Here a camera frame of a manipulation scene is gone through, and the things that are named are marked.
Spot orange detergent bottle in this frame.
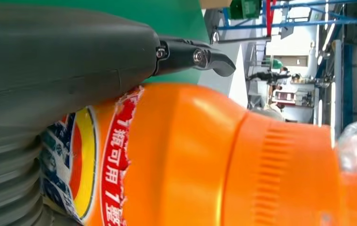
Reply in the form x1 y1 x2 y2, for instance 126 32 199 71
40 82 357 226

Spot brown cardboard box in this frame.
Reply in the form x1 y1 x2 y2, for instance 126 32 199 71
199 0 233 9

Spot green plastic crate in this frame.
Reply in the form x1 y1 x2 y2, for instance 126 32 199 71
230 0 262 20

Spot person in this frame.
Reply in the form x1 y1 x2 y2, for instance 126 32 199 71
246 58 292 85

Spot blue and red metal rack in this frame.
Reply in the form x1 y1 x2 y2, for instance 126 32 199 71
211 0 357 44

